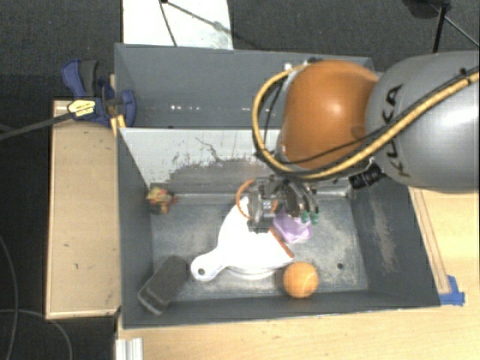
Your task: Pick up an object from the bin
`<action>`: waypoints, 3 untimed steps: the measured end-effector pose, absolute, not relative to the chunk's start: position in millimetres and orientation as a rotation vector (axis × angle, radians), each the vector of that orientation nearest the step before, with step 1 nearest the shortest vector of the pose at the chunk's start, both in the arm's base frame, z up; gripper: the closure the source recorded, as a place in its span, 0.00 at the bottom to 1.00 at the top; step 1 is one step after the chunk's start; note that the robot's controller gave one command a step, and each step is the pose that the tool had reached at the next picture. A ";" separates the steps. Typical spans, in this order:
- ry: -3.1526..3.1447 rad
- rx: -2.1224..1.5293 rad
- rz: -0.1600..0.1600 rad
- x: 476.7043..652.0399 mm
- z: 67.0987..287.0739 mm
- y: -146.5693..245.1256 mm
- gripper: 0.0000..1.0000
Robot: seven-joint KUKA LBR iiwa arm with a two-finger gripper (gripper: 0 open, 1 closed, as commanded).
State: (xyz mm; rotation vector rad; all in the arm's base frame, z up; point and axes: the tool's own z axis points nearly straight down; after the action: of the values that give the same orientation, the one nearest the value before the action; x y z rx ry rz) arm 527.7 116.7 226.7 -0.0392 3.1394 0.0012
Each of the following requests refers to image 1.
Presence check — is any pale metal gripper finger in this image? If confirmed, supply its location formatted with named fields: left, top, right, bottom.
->
left=246, top=195, right=263, bottom=230
left=255, top=199, right=278, bottom=236

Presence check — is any purple plastic toy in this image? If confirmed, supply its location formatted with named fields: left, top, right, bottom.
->
left=271, top=208, right=314, bottom=245

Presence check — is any white plastic scoop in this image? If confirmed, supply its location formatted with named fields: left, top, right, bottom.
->
left=190, top=196, right=296, bottom=283

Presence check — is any orange ball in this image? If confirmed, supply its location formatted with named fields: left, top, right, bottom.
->
left=281, top=261, right=320, bottom=299

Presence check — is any small multicoloured toy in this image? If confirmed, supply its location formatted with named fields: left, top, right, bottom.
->
left=145, top=186, right=179, bottom=216

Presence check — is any dark grey flat block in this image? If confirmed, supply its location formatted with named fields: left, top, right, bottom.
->
left=136, top=254, right=191, bottom=317

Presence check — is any grey metal bin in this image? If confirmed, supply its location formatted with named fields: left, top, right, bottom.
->
left=113, top=42, right=442, bottom=330

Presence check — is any pale wood flat board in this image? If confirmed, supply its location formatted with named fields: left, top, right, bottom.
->
left=44, top=99, right=123, bottom=320

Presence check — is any thin orange ring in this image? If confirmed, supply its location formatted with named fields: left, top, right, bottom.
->
left=235, top=178, right=296, bottom=260

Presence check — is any black cylinder on white bracket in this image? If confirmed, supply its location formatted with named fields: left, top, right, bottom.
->
left=346, top=157, right=383, bottom=191

